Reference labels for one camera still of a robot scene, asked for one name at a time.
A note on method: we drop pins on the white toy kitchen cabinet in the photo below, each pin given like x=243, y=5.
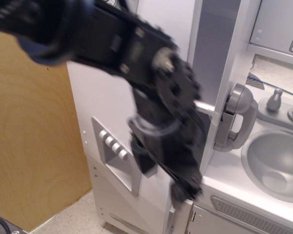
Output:
x=217, y=50

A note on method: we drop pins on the grey toy telephone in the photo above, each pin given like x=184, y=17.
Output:
x=237, y=120

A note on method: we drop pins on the silver lower door handle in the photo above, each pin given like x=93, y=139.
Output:
x=171, y=220

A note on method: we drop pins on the white lower freezer door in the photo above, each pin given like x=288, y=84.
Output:
x=145, y=214

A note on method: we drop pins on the wooden plywood board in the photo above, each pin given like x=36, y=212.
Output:
x=43, y=168

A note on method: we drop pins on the silver fridge top badge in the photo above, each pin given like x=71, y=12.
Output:
x=128, y=5

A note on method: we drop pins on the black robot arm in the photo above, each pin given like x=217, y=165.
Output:
x=94, y=33

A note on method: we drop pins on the white fridge door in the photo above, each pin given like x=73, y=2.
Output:
x=110, y=98

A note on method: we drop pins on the toy microwave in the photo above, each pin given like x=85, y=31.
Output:
x=272, y=34

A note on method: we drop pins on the grey faucet knob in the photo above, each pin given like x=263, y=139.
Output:
x=274, y=102

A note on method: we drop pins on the silver toy sink bowl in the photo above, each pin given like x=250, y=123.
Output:
x=267, y=158

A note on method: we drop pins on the black base equipment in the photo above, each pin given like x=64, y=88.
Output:
x=7, y=227

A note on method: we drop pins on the silver ice dispenser panel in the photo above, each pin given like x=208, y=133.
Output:
x=117, y=158

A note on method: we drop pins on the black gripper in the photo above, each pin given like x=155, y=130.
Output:
x=165, y=146

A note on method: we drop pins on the silver fridge door handle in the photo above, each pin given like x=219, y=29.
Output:
x=152, y=171

